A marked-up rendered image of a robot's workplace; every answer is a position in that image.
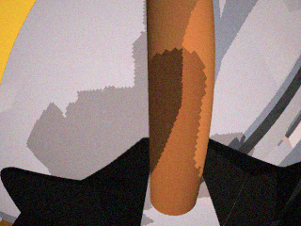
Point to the beige rectangular box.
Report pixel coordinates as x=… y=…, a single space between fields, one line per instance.
x=12 y=15

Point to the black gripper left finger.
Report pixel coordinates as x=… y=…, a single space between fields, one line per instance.
x=112 y=196

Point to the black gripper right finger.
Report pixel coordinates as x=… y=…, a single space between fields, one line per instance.
x=246 y=191

